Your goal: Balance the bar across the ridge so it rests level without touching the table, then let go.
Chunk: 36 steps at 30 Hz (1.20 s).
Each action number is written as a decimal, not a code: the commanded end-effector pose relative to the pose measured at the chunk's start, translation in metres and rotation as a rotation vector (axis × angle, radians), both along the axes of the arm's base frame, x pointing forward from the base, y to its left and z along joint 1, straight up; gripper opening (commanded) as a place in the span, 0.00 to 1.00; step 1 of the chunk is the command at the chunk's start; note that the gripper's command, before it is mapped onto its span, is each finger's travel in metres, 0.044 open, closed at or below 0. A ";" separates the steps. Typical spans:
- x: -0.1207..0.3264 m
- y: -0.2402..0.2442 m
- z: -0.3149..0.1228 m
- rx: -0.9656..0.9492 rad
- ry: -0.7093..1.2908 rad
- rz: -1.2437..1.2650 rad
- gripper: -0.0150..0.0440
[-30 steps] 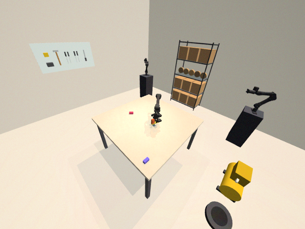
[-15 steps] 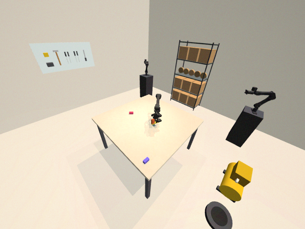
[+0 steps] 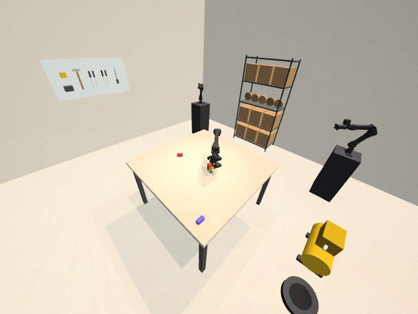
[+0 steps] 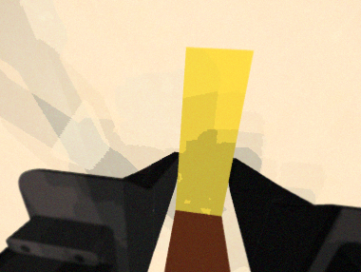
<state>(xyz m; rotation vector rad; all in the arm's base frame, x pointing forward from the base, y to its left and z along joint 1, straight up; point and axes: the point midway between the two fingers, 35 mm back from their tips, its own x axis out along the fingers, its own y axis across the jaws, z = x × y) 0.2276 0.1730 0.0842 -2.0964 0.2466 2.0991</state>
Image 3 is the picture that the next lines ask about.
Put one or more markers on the purple block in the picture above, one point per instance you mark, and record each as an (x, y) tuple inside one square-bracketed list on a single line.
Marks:
[(200, 220)]

